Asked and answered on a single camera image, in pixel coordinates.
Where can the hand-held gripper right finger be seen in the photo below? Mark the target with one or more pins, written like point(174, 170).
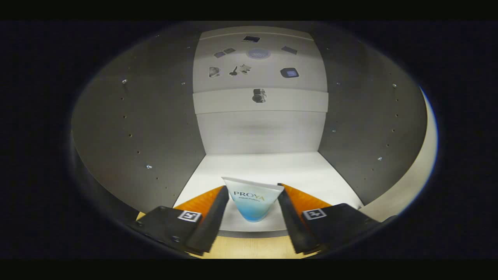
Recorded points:
point(295, 225)

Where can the blue and white tube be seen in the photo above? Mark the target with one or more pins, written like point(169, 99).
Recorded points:
point(253, 208)

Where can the grey cabinet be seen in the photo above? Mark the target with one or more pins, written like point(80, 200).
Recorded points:
point(136, 116)

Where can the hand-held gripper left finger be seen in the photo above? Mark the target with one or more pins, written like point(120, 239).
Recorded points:
point(208, 225)

